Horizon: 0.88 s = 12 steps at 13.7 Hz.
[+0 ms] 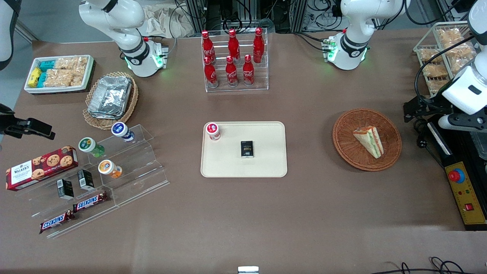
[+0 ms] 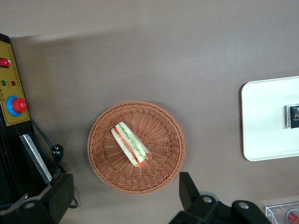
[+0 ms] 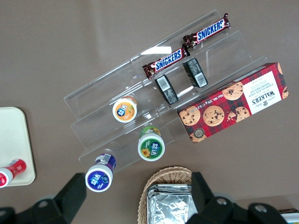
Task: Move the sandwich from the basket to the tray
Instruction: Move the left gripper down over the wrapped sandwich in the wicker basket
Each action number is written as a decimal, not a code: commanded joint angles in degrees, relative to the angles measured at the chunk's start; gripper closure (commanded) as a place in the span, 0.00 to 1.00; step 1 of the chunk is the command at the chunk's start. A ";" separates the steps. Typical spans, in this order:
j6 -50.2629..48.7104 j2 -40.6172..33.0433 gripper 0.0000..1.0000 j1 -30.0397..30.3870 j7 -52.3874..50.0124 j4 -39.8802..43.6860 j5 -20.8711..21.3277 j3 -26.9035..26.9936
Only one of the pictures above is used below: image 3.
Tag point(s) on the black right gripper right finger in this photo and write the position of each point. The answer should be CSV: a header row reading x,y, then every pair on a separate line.
x,y
208,205

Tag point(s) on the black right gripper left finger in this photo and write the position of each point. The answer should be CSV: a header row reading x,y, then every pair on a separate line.
x,y
67,200

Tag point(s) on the oval light wicker basket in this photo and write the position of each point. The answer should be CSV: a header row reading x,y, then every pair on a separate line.
x,y
161,175

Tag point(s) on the cream plastic tray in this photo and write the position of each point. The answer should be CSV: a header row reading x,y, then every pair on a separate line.
x,y
14,140

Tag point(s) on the silver foil container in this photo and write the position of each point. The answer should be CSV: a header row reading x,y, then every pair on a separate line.
x,y
170,205

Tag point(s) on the blue-lid gum bottle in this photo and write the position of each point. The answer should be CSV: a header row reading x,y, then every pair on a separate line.
x,y
99,178

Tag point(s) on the red-lid gum bottle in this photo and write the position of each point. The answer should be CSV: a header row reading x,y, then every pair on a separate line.
x,y
14,170

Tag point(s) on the green-lid gum bottle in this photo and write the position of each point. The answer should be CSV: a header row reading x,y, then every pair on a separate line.
x,y
151,147

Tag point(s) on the white plastic snack bin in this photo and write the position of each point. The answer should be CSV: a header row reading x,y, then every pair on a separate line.
x,y
290,217

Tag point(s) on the orange-lid gum bottle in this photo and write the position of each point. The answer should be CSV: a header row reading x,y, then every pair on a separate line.
x,y
124,111

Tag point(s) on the red Walker's cookie box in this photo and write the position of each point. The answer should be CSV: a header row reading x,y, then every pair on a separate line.
x,y
233,102

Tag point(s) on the clear acrylic stepped display stand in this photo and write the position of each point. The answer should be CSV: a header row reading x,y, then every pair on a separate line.
x,y
105,93

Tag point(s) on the small black box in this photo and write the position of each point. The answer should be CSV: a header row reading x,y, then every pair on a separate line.
x,y
195,72
167,89

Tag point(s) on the Snickers chocolate bar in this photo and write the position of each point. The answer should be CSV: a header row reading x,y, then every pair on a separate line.
x,y
167,61
210,31

